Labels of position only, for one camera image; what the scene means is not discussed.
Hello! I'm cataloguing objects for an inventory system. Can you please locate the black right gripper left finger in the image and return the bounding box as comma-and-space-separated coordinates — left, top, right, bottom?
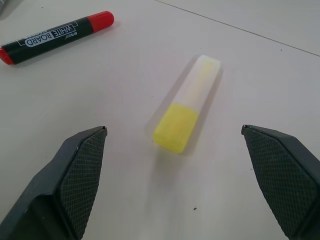
0, 125, 109, 240

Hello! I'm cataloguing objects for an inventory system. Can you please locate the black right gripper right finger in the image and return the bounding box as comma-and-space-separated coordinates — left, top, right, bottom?
241, 124, 320, 240

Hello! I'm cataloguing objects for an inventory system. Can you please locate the yellow highlighter with white cap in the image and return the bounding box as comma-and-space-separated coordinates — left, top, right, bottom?
152, 54, 222, 154

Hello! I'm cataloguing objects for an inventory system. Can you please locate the black red whiteboard marker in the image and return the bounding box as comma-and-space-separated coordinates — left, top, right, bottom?
0, 10, 115, 66

